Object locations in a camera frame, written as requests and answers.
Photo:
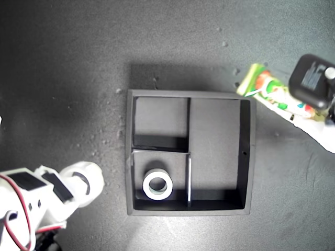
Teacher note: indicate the green printed snack bar wrapper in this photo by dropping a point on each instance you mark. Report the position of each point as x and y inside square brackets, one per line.
[269, 89]

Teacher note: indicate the black tray with wells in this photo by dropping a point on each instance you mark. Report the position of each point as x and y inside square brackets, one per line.
[214, 146]

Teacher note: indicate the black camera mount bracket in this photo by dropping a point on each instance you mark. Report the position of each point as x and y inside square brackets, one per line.
[48, 240]

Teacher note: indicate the small black camera box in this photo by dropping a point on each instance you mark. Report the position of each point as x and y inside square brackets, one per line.
[306, 86]

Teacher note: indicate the white tape roll teal core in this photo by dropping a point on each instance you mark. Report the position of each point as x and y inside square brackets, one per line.
[170, 186]

